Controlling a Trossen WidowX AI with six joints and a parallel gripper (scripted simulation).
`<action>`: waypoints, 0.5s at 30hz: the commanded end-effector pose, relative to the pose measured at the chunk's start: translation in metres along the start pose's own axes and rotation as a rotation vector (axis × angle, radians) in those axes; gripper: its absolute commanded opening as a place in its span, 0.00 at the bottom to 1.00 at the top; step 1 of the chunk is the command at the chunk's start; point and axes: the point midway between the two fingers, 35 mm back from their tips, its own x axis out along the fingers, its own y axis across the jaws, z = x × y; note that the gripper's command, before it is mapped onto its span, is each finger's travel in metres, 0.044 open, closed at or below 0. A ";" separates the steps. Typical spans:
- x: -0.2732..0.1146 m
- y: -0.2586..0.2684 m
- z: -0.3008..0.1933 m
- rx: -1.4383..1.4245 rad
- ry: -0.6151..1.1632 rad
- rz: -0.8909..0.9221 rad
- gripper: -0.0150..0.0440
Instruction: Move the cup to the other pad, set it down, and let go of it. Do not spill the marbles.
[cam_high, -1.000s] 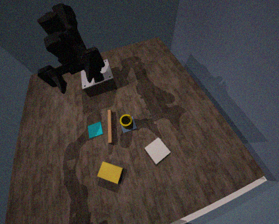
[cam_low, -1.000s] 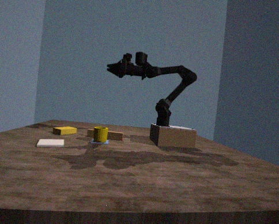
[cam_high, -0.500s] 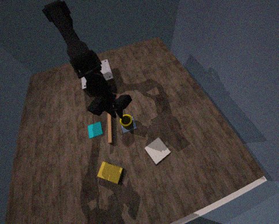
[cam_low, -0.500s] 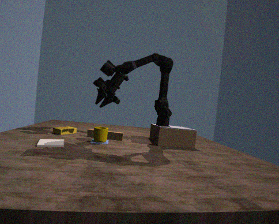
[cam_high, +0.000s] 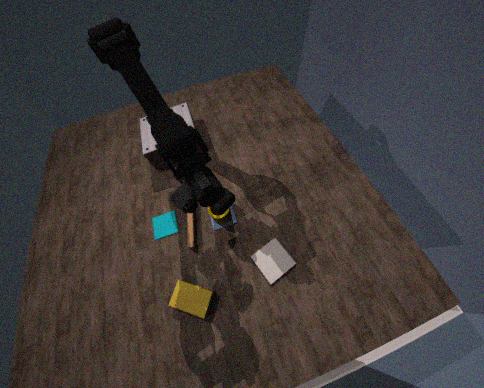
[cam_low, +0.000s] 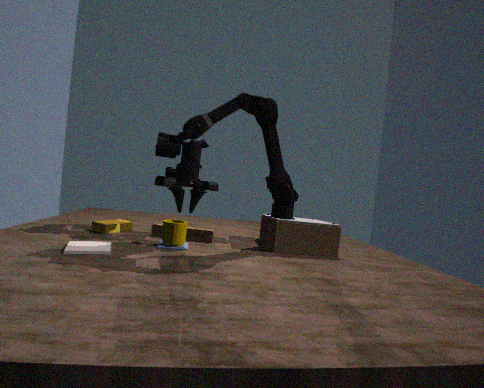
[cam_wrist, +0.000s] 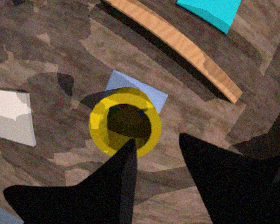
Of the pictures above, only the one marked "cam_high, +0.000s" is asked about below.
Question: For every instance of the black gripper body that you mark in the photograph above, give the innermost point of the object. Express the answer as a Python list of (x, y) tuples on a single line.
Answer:
[(221, 206)]

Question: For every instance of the yellow cup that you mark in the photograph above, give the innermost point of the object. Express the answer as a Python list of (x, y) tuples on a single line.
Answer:
[(220, 218)]

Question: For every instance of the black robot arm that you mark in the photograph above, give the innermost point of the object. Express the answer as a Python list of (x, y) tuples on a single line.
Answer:
[(116, 44)]

